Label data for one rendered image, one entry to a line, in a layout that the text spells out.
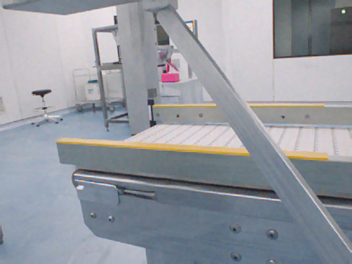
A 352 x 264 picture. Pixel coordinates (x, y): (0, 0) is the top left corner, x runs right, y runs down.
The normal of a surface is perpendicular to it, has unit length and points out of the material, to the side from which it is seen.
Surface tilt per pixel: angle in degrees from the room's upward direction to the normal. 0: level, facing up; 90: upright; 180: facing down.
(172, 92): 90
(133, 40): 90
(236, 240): 90
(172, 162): 90
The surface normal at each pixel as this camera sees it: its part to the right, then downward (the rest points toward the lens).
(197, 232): -0.41, 0.25
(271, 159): -0.85, 0.14
